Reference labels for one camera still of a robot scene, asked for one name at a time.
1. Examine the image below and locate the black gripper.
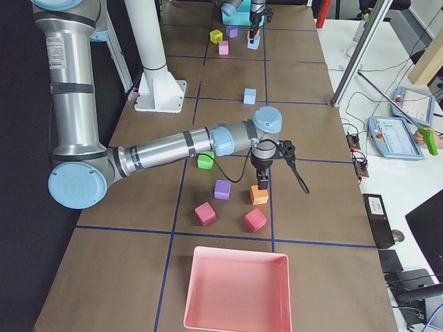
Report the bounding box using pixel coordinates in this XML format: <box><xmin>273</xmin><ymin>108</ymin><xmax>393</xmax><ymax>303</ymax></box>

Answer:
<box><xmin>248</xmin><ymin>12</ymin><xmax>264</xmax><ymax>44</ymax></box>
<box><xmin>251</xmin><ymin>156</ymin><xmax>273</xmax><ymax>190</ymax></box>

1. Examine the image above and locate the light blue block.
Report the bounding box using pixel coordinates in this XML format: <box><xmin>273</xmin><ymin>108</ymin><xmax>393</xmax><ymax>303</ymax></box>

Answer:
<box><xmin>243</xmin><ymin>88</ymin><xmax>257</xmax><ymax>105</ymax></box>
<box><xmin>247</xmin><ymin>35</ymin><xmax>260</xmax><ymax>50</ymax></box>

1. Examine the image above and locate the orange block right side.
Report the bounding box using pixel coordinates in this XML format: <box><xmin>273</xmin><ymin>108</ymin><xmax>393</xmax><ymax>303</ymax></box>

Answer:
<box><xmin>249</xmin><ymin>185</ymin><xmax>269</xmax><ymax>205</ymax></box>

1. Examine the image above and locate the purple block left side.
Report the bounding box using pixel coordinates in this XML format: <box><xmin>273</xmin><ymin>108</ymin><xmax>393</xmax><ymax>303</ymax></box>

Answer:
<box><xmin>225</xmin><ymin>26</ymin><xmax>238</xmax><ymax>39</ymax></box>

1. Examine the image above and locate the purple block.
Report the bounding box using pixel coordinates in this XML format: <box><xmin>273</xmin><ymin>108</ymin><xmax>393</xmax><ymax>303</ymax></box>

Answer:
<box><xmin>214</xmin><ymin>179</ymin><xmax>231</xmax><ymax>200</ymax></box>
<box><xmin>225</xmin><ymin>26</ymin><xmax>238</xmax><ymax>39</ymax></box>

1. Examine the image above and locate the teal plastic bin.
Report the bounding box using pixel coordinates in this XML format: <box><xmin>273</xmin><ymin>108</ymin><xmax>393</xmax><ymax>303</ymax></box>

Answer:
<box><xmin>221</xmin><ymin>3</ymin><xmax>253</xmax><ymax>26</ymax></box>

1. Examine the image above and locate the pink foam block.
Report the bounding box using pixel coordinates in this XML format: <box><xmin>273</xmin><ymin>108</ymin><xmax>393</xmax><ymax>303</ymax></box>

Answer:
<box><xmin>218</xmin><ymin>41</ymin><xmax>229</xmax><ymax>55</ymax></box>

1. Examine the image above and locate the yellow foam block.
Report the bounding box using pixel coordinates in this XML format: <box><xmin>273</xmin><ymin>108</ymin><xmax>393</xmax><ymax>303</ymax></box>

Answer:
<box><xmin>209</xmin><ymin>29</ymin><xmax>224</xmax><ymax>44</ymax></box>

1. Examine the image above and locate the purple block right side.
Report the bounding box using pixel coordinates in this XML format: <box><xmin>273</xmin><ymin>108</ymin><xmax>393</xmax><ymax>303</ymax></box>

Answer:
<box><xmin>214</xmin><ymin>179</ymin><xmax>231</xmax><ymax>200</ymax></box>

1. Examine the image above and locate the green foam block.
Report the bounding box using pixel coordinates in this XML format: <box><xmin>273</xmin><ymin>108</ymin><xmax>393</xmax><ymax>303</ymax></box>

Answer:
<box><xmin>197</xmin><ymin>151</ymin><xmax>215</xmax><ymax>170</ymax></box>

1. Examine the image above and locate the crimson block near tray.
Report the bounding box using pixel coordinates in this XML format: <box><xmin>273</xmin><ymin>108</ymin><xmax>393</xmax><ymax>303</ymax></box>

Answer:
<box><xmin>195</xmin><ymin>202</ymin><xmax>217</xmax><ymax>226</ymax></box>

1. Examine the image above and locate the red fire extinguisher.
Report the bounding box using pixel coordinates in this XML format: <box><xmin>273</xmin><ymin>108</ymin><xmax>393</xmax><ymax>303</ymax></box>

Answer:
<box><xmin>316</xmin><ymin>0</ymin><xmax>332</xmax><ymax>29</ymax></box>

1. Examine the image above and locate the pink plastic tray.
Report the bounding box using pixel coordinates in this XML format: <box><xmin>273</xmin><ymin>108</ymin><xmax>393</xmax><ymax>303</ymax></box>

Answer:
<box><xmin>183</xmin><ymin>246</ymin><xmax>292</xmax><ymax>331</ymax></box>

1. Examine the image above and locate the black power box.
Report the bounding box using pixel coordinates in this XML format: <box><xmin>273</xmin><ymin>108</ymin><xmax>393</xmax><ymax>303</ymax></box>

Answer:
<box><xmin>362</xmin><ymin>194</ymin><xmax>395</xmax><ymax>249</ymax></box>

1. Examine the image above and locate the near teach pendant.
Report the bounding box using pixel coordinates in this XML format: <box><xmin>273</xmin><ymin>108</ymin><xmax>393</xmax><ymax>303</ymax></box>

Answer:
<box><xmin>368</xmin><ymin>116</ymin><xmax>424</xmax><ymax>160</ymax></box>

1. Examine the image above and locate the teach pendant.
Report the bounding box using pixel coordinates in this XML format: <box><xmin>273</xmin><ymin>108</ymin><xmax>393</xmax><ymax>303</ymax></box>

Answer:
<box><xmin>393</xmin><ymin>86</ymin><xmax>435</xmax><ymax>127</ymax></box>
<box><xmin>368</xmin><ymin>116</ymin><xmax>424</xmax><ymax>160</ymax></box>

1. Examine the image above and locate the reacher grabber stick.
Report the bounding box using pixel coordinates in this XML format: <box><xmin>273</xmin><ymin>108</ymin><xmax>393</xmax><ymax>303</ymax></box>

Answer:
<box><xmin>357</xmin><ymin>71</ymin><xmax>438</xmax><ymax>156</ymax></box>

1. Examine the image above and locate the far teach pendant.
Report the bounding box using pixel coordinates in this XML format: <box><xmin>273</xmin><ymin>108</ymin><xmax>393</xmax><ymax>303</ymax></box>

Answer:
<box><xmin>393</xmin><ymin>86</ymin><xmax>435</xmax><ymax>127</ymax></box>

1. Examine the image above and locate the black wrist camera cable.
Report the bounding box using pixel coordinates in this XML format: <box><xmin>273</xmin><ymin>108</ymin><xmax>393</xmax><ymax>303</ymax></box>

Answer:
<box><xmin>204</xmin><ymin>138</ymin><xmax>310</xmax><ymax>194</ymax></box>

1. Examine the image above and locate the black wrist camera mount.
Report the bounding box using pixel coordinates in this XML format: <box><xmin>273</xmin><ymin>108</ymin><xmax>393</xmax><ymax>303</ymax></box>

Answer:
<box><xmin>278</xmin><ymin>140</ymin><xmax>296</xmax><ymax>161</ymax></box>

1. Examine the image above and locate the aluminium frame post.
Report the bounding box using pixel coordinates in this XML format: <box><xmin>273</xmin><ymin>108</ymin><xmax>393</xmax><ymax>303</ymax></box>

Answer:
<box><xmin>331</xmin><ymin>0</ymin><xmax>393</xmax><ymax>107</ymax></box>

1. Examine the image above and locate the white pedestal column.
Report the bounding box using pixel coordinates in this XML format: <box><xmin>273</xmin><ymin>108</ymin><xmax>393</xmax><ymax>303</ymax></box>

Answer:
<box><xmin>125</xmin><ymin>0</ymin><xmax>187</xmax><ymax>113</ymax></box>

